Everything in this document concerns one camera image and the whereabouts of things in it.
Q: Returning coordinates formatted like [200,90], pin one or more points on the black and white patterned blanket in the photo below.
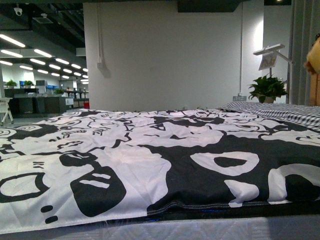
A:
[91,166]

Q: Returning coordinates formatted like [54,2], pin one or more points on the green potted plant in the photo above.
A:
[264,88]

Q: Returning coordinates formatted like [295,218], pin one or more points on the white desk lamp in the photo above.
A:
[276,64]

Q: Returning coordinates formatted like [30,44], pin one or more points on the striped pillow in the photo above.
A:
[306,116]

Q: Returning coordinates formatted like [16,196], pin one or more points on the white folding chair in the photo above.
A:
[5,109]

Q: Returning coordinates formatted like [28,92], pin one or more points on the yellow plush toy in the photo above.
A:
[312,64]

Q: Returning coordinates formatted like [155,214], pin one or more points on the white mattress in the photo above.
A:
[297,227]

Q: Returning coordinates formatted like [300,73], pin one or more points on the grey curtain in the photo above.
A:
[305,24]

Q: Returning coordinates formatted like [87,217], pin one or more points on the white wall conduit box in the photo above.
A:
[100,63]

